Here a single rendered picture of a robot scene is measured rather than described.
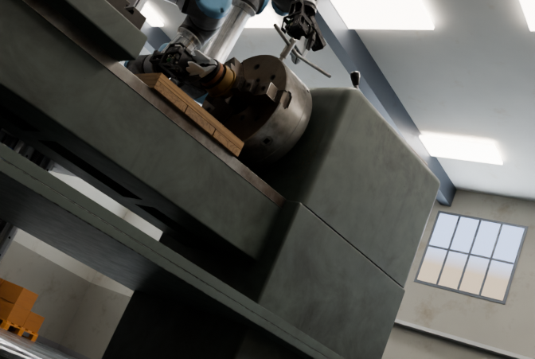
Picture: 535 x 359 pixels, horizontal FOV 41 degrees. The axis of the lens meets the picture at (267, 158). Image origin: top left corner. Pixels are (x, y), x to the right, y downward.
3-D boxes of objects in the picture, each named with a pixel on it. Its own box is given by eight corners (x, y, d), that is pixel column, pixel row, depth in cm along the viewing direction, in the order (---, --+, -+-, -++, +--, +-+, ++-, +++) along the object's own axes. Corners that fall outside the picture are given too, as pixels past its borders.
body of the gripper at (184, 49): (171, 64, 186) (144, 67, 194) (193, 83, 191) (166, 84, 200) (183, 40, 188) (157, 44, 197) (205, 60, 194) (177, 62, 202)
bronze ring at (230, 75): (224, 76, 199) (203, 56, 193) (247, 76, 192) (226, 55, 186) (210, 103, 196) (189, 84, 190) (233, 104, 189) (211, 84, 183)
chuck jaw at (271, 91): (258, 98, 198) (290, 94, 190) (252, 112, 196) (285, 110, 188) (234, 75, 191) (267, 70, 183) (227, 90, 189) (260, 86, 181)
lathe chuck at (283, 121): (199, 152, 212) (253, 66, 218) (266, 176, 188) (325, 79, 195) (179, 136, 206) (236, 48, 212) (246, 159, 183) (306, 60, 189)
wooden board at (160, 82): (150, 150, 199) (156, 138, 200) (238, 157, 173) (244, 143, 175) (68, 89, 179) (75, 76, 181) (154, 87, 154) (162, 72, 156)
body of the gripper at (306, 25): (279, 31, 220) (286, 2, 226) (294, 48, 226) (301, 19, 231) (299, 25, 216) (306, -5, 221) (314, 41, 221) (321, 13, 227)
